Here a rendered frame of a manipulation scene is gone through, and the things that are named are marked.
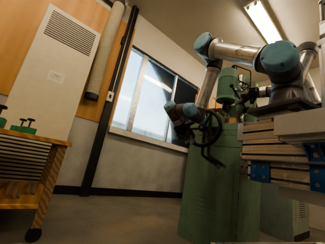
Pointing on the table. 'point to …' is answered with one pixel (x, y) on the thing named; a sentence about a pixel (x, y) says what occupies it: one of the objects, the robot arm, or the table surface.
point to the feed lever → (239, 99)
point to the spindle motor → (223, 95)
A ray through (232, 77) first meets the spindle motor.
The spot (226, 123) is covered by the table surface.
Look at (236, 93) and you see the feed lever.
